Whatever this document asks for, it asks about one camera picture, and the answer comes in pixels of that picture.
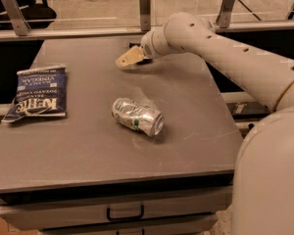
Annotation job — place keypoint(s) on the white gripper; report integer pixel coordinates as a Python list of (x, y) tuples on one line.
[(149, 47)]

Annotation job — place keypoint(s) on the dark blue rxbar wrapper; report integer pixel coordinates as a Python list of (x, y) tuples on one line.
[(146, 60)]

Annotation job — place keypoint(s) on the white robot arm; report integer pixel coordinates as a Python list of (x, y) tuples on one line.
[(263, 183)]

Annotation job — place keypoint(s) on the crushed silver green can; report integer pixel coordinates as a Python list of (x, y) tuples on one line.
[(138, 117)]

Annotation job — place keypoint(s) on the glass railing panel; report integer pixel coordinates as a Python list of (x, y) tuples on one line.
[(72, 14)]

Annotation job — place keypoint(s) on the blue kettle chips bag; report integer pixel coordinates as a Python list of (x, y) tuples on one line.
[(41, 92)]

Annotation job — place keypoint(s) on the black office chair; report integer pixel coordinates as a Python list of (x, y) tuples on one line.
[(37, 13)]

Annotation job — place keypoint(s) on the grey lower drawer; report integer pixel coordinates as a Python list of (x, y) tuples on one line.
[(178, 225)]

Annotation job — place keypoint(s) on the grey drawer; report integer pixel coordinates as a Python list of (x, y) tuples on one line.
[(93, 210), (178, 225)]

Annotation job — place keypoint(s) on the grey upper drawer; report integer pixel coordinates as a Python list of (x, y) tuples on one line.
[(93, 210)]

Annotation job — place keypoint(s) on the middle metal glass bracket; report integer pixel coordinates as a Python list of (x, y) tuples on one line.
[(145, 14)]

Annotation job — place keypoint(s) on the metal glass bracket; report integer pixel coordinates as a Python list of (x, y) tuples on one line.
[(145, 14), (224, 16), (18, 22)]

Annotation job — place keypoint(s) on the right metal glass bracket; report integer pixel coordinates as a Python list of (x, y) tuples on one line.
[(224, 16)]

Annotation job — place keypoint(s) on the left metal glass bracket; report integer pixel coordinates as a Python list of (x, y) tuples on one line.
[(18, 22)]

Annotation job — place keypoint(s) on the black drawer handle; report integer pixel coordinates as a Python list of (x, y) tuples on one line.
[(125, 214)]

